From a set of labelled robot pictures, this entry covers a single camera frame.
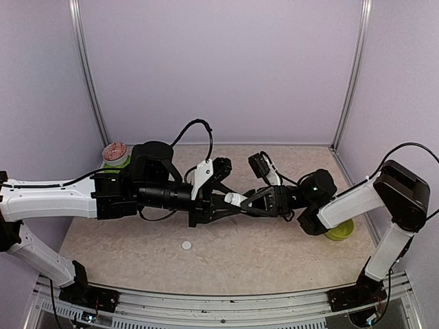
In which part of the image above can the red patterned white bowl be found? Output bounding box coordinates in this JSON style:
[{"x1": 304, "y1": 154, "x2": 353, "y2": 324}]
[{"x1": 102, "y1": 142, "x2": 128, "y2": 165}]

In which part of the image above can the front aluminium rail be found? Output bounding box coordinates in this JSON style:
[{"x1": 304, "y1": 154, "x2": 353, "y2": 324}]
[{"x1": 22, "y1": 272, "x2": 425, "y2": 328}]

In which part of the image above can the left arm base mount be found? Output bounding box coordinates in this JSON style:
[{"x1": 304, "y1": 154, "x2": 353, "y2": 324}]
[{"x1": 59, "y1": 260, "x2": 120, "y2": 313}]

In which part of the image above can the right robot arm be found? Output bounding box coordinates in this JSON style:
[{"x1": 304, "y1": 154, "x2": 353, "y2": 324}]
[{"x1": 236, "y1": 151, "x2": 438, "y2": 304}]

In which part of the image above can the left aluminium frame post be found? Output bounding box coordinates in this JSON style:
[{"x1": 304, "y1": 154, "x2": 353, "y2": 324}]
[{"x1": 69, "y1": 0, "x2": 110, "y2": 146}]

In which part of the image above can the right aluminium frame post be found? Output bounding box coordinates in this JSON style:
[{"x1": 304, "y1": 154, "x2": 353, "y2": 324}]
[{"x1": 331, "y1": 0, "x2": 373, "y2": 153}]

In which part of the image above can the small white pill bottle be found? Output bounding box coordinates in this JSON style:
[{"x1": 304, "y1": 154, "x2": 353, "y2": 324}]
[{"x1": 224, "y1": 193, "x2": 247, "y2": 207}]

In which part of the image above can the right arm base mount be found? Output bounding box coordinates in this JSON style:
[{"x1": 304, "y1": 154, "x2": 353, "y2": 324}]
[{"x1": 327, "y1": 268, "x2": 388, "y2": 312}]

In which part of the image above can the lime green bowl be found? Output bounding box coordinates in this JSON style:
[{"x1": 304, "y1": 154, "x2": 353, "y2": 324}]
[{"x1": 325, "y1": 219, "x2": 355, "y2": 241}]

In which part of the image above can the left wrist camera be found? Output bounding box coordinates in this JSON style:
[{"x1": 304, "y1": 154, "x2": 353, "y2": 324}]
[{"x1": 191, "y1": 157, "x2": 232, "y2": 201}]

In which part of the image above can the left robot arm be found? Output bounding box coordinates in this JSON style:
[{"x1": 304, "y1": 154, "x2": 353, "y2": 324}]
[{"x1": 1, "y1": 141, "x2": 241, "y2": 305}]

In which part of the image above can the aluminium frame post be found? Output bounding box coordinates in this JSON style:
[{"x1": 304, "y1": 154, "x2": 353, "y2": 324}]
[
  {"x1": 69, "y1": 0, "x2": 110, "y2": 146},
  {"x1": 331, "y1": 0, "x2": 373, "y2": 153}
]

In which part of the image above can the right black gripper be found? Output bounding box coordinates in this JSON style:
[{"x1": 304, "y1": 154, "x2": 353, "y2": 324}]
[{"x1": 239, "y1": 184, "x2": 313, "y2": 217}]

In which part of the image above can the lime green plate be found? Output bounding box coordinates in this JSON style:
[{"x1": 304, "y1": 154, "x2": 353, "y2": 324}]
[{"x1": 104, "y1": 155, "x2": 130, "y2": 170}]

